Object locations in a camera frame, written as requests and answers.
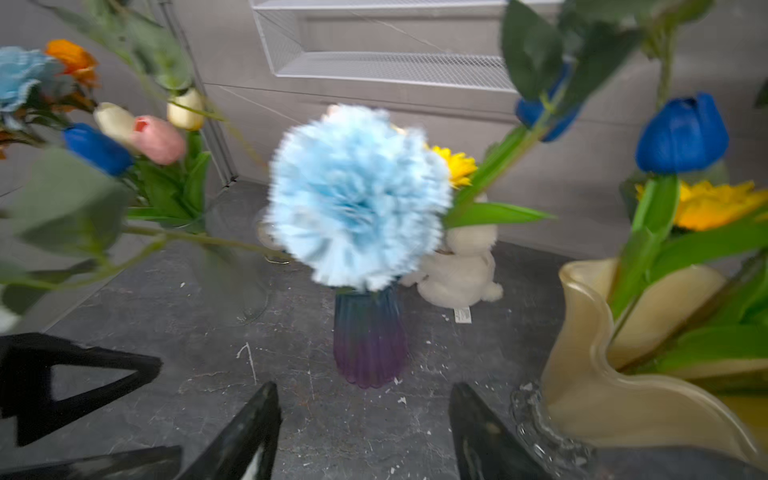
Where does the white wire wall basket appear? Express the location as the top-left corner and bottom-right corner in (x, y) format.
(251, 1), (514, 92)

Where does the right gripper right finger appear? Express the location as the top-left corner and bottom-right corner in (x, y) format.
(448, 382), (550, 480)

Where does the blue tulip vase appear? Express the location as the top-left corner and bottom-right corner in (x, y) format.
(635, 92), (730, 174)
(62, 123), (134, 177)

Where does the yellow sunflower centre vase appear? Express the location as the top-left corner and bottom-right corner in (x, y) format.
(431, 146), (478, 190)

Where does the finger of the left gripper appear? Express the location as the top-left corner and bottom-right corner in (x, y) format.
(1, 333), (163, 447)

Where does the blue tulip left vase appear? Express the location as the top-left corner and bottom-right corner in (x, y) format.
(62, 123), (134, 177)

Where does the orange marigold upper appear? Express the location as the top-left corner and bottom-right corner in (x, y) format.
(46, 39), (99, 88)

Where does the clear glass vase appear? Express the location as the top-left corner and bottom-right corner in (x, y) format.
(188, 201), (270, 327)

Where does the light blue carnation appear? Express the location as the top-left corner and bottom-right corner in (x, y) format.
(1, 46), (63, 114)
(266, 105), (453, 292)

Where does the pink tulip left vase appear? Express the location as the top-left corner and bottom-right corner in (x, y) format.
(131, 116), (186, 166)

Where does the cream wavy glass vase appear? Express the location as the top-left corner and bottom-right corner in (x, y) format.
(509, 257), (768, 475)

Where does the blue tulip right vase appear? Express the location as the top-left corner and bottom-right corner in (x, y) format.
(635, 92), (730, 174)

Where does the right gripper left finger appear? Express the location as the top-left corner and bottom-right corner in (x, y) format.
(179, 382), (282, 480)

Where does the blue purple ribbed vase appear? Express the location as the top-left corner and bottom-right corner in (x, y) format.
(333, 284), (408, 389)

